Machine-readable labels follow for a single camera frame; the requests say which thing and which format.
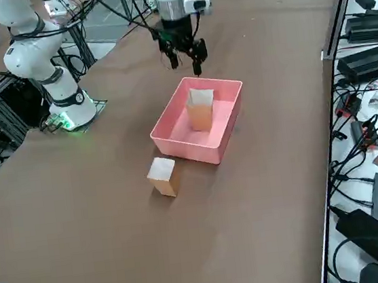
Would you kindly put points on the black power supply brick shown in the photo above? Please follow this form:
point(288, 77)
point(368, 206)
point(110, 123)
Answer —
point(371, 28)
point(368, 63)

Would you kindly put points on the aluminium frame post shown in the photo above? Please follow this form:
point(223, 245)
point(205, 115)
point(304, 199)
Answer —
point(340, 4)

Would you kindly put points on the pink plastic tray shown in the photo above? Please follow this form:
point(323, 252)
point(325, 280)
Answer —
point(189, 148)

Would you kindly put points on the red and black connector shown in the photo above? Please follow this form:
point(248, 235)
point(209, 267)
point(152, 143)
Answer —
point(350, 106)
point(367, 136)

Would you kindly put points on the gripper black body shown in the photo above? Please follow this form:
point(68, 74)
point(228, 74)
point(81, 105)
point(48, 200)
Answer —
point(178, 31)

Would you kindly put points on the small black power adapter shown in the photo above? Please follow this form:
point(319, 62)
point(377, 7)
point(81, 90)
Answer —
point(365, 0)

